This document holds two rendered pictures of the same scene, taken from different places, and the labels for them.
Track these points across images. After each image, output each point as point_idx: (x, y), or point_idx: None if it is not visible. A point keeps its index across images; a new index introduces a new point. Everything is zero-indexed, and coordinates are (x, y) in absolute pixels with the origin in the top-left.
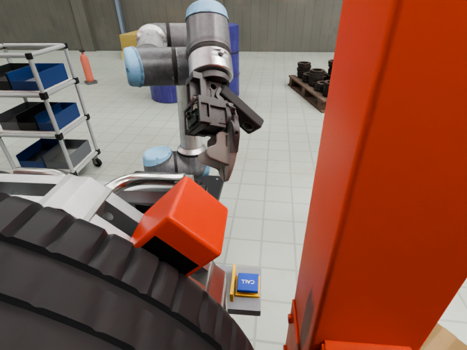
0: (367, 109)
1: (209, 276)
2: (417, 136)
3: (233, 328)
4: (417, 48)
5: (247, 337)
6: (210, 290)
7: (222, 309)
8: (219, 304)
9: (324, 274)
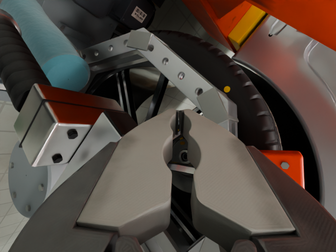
0: None
1: (234, 119)
2: None
3: (266, 112)
4: None
5: (257, 94)
6: (235, 115)
7: (271, 126)
8: (268, 127)
9: (322, 42)
